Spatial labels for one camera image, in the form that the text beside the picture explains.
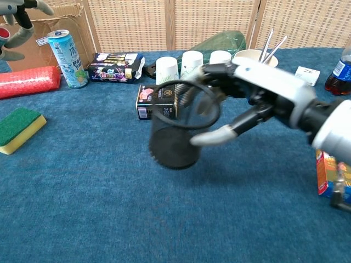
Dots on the black gold tin box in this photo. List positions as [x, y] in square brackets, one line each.
[146, 102]

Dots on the black mesh pen holder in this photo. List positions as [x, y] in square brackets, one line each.
[172, 148]

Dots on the light blue drink can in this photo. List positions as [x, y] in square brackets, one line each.
[68, 63]

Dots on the dark sanitary pad pack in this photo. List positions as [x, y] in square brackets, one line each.
[115, 68]

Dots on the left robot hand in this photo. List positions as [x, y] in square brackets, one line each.
[24, 34]

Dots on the white paper cup green print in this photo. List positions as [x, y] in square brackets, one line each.
[220, 57]
[192, 63]
[166, 68]

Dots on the cola bottle blue cap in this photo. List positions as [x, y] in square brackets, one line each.
[340, 71]

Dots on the woven folding screen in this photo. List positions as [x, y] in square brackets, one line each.
[131, 24]

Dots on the green yellow sponge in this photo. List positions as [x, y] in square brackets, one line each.
[13, 137]

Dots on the red bubble wrap roll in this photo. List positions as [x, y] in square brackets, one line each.
[27, 80]

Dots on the green plastic spray bottle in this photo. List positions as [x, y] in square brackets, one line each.
[219, 41]

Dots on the metal spoon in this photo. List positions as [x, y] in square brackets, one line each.
[267, 43]
[277, 48]

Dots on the beige bowl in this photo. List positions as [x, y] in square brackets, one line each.
[252, 54]

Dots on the small white card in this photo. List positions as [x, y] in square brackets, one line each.
[308, 75]

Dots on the yellow blue carton box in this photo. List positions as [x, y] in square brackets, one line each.
[325, 175]

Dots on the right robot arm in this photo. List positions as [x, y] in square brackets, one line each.
[334, 128]

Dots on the brown cardboard box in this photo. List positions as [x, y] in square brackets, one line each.
[74, 33]

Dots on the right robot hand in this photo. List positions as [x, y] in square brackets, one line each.
[274, 82]

